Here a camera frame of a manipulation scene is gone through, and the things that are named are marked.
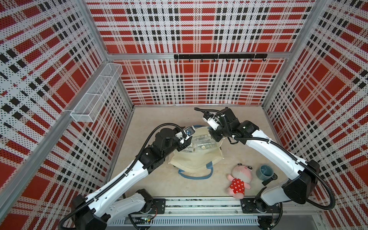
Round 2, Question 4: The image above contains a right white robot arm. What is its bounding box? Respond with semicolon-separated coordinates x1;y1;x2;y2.
203;107;336;210

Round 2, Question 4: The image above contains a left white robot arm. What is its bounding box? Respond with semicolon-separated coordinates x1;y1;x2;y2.
57;123;196;230

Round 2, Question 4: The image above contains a compass set case in bag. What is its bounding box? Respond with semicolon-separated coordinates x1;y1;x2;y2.
183;147;198;153

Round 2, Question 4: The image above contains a pink plush toy red dress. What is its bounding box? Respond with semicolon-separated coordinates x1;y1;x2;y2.
226;163;253;200

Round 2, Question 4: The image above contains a teal ceramic cup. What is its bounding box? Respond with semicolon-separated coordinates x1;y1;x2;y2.
256;164;274;181

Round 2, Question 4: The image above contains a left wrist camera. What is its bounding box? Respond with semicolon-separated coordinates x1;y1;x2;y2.
183;126;196;140

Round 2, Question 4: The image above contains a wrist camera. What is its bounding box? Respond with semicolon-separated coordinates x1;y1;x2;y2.
183;126;196;140
203;114;220;130

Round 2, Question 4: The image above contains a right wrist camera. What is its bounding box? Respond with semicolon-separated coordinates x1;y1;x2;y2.
203;114;220;130

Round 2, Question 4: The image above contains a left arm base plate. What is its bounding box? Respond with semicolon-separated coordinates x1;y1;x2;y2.
142;198;166;215

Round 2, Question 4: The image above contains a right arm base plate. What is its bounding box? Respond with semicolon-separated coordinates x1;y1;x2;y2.
240;196;282;214

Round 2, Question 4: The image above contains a black wall hook rail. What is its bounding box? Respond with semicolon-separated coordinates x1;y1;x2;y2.
173;53;268;60

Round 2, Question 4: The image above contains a white wire mesh basket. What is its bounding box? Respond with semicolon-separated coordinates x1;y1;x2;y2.
71;63;123;123

